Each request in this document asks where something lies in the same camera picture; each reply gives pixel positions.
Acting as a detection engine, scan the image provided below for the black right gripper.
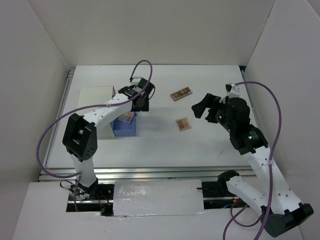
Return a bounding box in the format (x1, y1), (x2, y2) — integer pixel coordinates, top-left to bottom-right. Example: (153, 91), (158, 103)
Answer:
(191, 92), (235, 132)

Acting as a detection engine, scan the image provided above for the pink drawer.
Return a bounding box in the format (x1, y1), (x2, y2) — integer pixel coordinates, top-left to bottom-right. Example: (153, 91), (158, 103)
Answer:
(111, 86), (116, 98)

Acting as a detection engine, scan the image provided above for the colourful eyeshadow palette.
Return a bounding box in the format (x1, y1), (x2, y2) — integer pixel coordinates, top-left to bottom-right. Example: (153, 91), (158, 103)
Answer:
(118, 112), (135, 124)

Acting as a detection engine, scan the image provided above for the square blush palette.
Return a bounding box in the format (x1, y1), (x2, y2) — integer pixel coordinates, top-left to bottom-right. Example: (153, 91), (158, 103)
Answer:
(175, 117), (192, 132)

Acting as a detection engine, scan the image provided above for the long brown eyeshadow palette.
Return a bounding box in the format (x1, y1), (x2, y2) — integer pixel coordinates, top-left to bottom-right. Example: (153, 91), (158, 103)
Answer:
(170, 87), (193, 101)

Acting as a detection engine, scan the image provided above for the purple blue drawer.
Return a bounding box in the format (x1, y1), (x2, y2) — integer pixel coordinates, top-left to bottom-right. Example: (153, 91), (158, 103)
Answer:
(110, 112), (137, 137)

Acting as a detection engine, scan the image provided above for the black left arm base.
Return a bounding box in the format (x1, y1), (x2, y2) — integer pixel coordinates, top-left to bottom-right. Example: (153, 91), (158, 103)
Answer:
(59, 179), (116, 216)

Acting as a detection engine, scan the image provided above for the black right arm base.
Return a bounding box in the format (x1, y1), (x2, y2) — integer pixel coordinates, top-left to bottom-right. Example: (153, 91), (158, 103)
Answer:
(196, 181), (240, 201)

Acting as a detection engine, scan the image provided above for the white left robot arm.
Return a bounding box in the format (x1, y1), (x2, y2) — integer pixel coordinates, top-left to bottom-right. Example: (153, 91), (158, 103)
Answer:
(62, 78), (155, 200)

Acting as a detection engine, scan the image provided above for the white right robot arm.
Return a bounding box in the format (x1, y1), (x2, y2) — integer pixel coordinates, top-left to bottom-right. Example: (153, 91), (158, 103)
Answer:
(191, 93), (314, 238)

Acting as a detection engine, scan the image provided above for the white drawer cabinet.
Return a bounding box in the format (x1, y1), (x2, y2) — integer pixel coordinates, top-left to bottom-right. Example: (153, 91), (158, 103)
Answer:
(77, 85), (115, 140)

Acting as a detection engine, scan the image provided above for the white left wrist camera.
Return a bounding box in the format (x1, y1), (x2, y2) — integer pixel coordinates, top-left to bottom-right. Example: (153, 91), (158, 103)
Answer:
(129, 76), (142, 86)

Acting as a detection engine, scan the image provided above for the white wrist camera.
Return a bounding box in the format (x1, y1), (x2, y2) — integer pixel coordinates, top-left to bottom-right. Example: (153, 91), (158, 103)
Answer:
(129, 76), (142, 86)
(219, 83), (241, 104)

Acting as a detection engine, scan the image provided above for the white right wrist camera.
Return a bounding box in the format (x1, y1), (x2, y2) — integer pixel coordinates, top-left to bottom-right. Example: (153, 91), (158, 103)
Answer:
(219, 83), (241, 104)

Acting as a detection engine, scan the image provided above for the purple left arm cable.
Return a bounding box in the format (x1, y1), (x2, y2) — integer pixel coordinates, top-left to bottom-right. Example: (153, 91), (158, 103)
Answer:
(36, 59), (154, 213)

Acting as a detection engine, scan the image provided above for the aluminium frame rail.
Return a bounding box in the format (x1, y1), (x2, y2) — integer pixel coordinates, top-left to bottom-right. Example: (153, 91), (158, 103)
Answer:
(38, 165), (258, 182)

